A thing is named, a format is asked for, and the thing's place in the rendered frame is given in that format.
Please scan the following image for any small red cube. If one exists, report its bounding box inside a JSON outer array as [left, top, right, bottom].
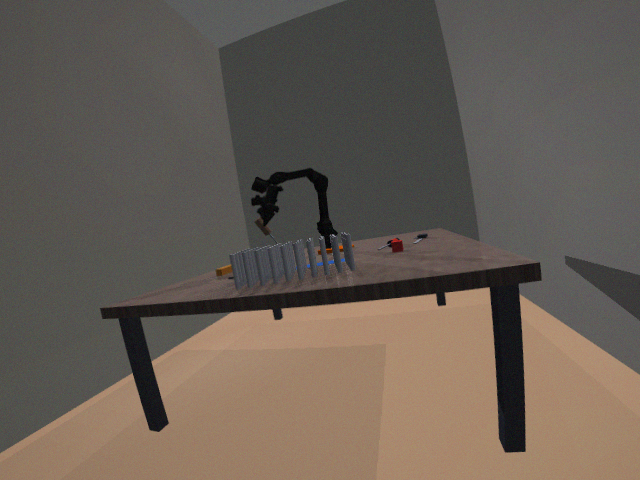
[[391, 240, 404, 253]]

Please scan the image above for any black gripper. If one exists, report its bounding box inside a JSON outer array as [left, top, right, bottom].
[[257, 194, 279, 226]]

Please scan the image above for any orange flat bar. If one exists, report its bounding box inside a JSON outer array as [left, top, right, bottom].
[[215, 265, 232, 276]]

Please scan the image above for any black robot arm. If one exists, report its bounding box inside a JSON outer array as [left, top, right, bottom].
[[251, 168, 338, 249]]

